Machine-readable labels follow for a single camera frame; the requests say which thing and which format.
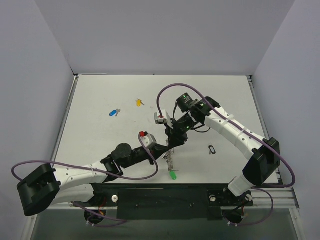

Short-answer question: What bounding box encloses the large metal keyring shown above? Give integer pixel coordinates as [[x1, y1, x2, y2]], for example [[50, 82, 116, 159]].
[[162, 149, 175, 172]]

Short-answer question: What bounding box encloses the black tag key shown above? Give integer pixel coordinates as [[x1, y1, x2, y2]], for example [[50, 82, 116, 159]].
[[208, 143, 217, 155]]

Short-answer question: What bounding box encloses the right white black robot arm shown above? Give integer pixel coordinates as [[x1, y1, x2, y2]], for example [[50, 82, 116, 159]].
[[165, 93, 280, 205]]

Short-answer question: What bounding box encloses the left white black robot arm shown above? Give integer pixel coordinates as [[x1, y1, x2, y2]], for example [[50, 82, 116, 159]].
[[17, 143, 169, 216]]

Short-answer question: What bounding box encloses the green key tag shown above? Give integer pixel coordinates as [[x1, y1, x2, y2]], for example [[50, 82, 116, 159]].
[[169, 170, 177, 180]]

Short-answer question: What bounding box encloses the yellow tag key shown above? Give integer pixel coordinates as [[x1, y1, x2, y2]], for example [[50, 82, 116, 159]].
[[136, 99, 145, 107]]

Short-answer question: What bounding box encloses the blue tag key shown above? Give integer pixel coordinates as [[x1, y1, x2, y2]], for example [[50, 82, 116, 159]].
[[109, 108, 121, 117]]

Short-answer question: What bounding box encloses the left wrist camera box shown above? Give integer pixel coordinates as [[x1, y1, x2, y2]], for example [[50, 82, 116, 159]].
[[139, 131, 157, 149]]

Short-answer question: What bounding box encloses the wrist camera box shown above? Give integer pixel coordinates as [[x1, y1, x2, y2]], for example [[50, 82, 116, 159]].
[[139, 131, 157, 149], [154, 110, 174, 129]]

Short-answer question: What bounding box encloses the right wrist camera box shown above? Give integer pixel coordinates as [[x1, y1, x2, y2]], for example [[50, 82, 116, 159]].
[[154, 110, 174, 129]]

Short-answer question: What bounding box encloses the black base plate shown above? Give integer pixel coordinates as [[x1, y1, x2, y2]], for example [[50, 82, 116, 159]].
[[78, 183, 253, 221]]

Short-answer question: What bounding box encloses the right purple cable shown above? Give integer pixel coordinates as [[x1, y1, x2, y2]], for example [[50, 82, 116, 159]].
[[156, 83, 296, 227]]

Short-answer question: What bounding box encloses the aluminium frame rail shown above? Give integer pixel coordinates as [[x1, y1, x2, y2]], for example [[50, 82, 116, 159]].
[[251, 187, 300, 209]]

